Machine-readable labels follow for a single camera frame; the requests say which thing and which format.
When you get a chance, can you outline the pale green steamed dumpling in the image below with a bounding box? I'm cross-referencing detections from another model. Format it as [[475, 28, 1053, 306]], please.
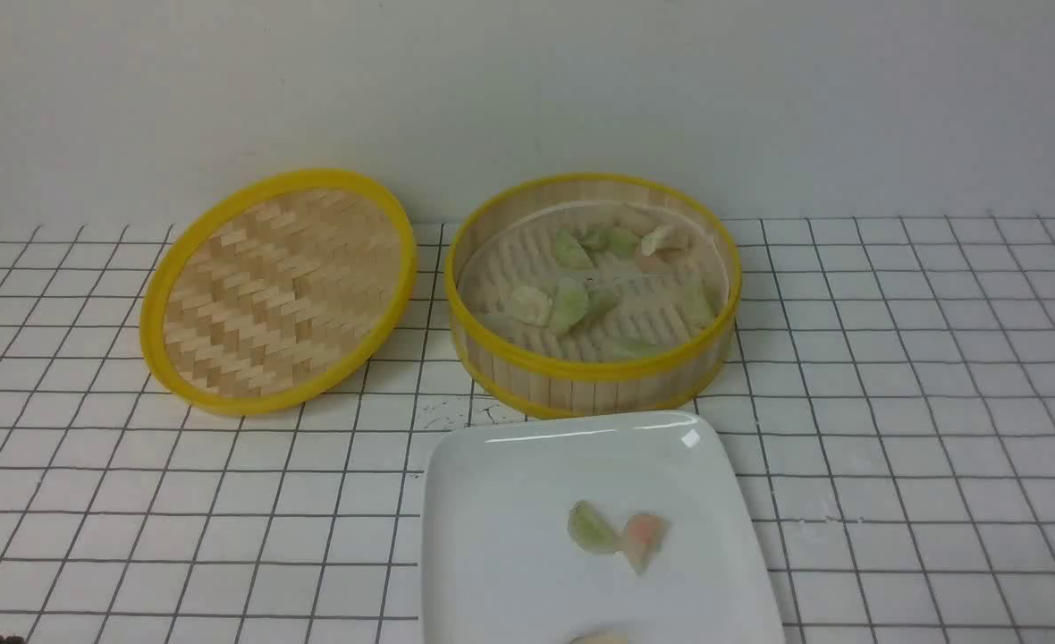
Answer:
[[546, 277, 619, 335]]

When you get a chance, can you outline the beige white steamed dumpling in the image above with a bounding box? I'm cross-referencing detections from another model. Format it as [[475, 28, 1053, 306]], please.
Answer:
[[504, 285, 553, 327]]

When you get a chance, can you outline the green dumpling on plate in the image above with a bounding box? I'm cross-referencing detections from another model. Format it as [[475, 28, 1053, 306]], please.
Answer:
[[567, 500, 619, 555]]

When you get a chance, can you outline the pink dumpling on plate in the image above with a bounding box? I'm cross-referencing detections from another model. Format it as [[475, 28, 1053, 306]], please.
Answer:
[[618, 513, 668, 576]]

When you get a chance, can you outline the white square ceramic plate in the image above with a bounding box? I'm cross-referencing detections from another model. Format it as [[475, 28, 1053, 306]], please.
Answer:
[[420, 411, 786, 643]]

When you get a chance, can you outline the yellow-rimmed bamboo steamer basket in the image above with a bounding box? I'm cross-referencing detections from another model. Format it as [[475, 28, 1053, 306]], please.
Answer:
[[445, 173, 743, 419]]

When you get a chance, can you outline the green dumpling top pair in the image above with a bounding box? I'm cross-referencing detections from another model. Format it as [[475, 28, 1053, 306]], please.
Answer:
[[578, 225, 641, 259]]

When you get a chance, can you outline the yellow-rimmed bamboo steamer lid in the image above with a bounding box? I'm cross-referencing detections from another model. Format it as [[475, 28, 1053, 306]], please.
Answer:
[[139, 168, 418, 417]]

